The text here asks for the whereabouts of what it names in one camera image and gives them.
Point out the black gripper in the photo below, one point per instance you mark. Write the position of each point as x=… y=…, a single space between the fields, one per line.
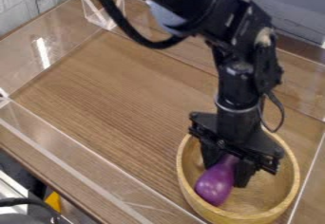
x=232 y=132

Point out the purple toy eggplant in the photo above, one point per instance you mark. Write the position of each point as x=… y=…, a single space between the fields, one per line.
x=214 y=185

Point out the brown wooden bowl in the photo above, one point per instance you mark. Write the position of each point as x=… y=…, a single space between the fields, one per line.
x=256 y=204

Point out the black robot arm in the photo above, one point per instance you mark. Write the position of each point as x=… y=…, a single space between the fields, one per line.
x=238 y=31

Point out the yellow label on base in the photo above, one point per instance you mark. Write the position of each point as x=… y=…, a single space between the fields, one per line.
x=53 y=201

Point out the clear acrylic wall panels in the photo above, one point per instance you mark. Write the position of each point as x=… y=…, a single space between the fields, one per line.
x=96 y=115

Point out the clear acrylic corner bracket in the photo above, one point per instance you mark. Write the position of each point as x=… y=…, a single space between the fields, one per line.
x=96 y=15

